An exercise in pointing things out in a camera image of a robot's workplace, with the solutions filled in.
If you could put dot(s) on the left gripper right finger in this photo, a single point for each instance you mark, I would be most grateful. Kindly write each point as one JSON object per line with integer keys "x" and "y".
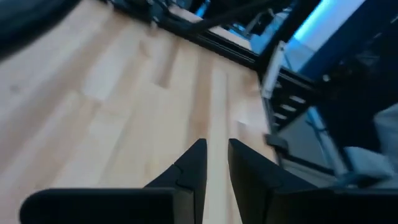
{"x": 264, "y": 199}

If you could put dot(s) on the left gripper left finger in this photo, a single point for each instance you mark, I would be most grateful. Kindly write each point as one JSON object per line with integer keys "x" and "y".
{"x": 183, "y": 193}

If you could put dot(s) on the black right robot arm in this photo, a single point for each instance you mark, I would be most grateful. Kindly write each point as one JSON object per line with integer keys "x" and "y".
{"x": 25, "y": 18}

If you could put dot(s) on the white box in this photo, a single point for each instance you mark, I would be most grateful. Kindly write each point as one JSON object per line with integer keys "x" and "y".
{"x": 367, "y": 163}

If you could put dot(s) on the black aluminium table frame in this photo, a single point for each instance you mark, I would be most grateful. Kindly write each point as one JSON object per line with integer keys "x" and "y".
{"x": 224, "y": 46}

